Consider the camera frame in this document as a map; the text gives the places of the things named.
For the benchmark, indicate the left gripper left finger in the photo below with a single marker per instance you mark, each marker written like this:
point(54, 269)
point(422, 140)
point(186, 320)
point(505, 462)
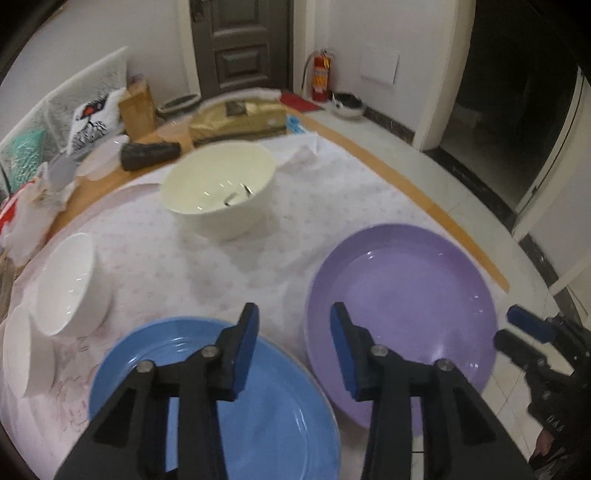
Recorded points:
point(161, 422)

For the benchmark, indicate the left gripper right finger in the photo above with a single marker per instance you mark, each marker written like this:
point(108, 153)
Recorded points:
point(462, 437)

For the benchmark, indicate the white bowl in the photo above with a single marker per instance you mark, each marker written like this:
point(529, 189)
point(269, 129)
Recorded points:
point(28, 356)
point(74, 290)

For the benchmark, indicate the blue plate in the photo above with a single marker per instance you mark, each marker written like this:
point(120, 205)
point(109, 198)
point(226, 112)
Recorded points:
point(280, 427)

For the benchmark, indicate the purple plate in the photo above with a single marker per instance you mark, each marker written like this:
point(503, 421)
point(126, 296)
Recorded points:
point(416, 292)

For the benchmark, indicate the cream bowl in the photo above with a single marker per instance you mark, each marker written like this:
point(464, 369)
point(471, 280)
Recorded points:
point(222, 190)

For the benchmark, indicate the person's right hand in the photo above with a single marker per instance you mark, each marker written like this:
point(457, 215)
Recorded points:
point(546, 454)

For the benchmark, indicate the pink patterned tablecloth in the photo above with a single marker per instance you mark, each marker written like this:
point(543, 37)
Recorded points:
point(321, 195)

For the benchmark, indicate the red lid container in bag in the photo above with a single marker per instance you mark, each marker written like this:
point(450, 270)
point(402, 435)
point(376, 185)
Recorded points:
point(28, 215)

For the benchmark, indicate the translucent plastic bowl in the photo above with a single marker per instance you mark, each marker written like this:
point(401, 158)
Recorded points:
point(103, 160)

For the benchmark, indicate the teal cushion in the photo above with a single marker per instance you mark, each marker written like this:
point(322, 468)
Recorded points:
point(26, 155)

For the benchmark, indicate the white tree cushion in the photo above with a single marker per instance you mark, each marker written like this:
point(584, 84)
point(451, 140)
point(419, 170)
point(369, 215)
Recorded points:
point(94, 120)

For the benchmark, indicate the grey sofa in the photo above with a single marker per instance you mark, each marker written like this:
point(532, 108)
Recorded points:
point(54, 113)

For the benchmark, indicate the gold package bag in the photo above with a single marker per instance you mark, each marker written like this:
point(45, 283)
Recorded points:
point(243, 118)

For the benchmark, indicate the white robot vacuum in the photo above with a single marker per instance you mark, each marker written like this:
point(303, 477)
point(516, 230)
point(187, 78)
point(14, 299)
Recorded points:
point(347, 105)

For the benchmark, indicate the grey trash bin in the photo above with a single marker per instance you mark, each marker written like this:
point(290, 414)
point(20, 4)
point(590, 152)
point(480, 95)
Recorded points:
point(178, 106)

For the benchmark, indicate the blue packet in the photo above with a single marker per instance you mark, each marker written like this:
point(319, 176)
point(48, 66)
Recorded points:
point(294, 126)

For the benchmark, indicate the red door mat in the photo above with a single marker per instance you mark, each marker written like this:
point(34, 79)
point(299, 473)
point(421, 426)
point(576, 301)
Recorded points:
point(298, 103)

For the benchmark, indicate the red fire extinguisher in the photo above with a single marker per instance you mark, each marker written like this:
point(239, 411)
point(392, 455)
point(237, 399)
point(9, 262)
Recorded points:
point(316, 78)

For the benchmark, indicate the dark entrance door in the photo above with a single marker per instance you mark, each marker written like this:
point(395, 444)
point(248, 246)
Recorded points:
point(242, 44)

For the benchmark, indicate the white wall panel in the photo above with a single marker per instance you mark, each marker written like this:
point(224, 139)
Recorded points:
point(379, 64)

